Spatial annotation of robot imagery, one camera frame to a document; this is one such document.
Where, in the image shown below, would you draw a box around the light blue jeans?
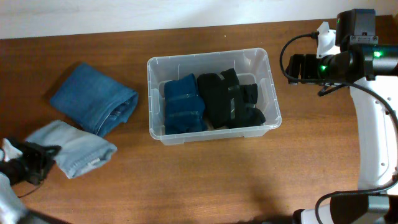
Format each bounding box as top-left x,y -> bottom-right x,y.
25,120 -> 117,179

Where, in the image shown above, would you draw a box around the black garment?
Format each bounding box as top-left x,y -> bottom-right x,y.
197,68 -> 266,129

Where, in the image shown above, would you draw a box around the dark blue jeans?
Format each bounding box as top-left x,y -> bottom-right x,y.
50,63 -> 139,137

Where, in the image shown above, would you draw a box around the blue garment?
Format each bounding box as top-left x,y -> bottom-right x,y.
164,73 -> 208,135

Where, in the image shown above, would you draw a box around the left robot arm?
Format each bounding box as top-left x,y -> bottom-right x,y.
1,138 -> 65,223

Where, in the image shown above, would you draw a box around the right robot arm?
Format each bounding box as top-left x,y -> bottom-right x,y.
281,9 -> 397,223

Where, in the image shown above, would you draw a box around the clear plastic storage container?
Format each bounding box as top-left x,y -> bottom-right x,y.
147,48 -> 282,146

